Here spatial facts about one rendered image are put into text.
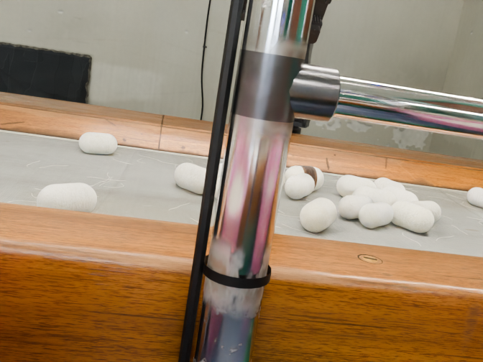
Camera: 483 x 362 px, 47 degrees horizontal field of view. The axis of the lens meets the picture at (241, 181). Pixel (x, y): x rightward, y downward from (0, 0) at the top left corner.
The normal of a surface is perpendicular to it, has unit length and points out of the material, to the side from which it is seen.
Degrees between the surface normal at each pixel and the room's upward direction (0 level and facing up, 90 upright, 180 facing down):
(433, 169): 45
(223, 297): 90
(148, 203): 0
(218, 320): 90
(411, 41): 90
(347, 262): 0
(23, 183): 0
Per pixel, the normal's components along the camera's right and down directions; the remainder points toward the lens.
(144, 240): 0.15, -0.96
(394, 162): 0.19, -0.51
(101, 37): 0.19, 0.25
